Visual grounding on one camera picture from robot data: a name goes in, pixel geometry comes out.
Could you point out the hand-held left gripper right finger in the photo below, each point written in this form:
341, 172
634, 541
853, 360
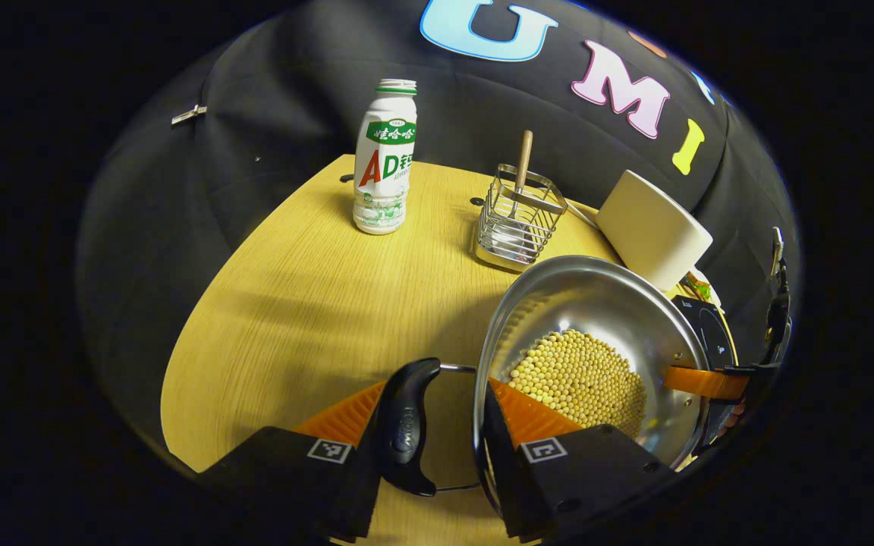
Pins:
499, 455

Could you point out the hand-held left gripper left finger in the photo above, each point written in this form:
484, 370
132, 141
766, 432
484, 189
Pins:
278, 470

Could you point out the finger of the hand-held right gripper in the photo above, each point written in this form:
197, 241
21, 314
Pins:
702, 381

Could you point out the black induction cooktop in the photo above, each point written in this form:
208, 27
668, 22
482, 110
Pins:
714, 326

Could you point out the sandwich with lettuce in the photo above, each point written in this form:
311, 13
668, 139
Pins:
699, 288

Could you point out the pile of soybeans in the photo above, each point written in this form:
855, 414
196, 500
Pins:
581, 379

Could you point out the white toaster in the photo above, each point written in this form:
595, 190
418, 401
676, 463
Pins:
653, 227

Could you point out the white green-label drink bottle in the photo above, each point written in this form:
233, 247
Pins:
384, 159

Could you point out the metal cloth clip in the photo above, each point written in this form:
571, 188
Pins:
189, 114

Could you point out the black backdrop cloth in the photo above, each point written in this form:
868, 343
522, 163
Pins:
293, 83

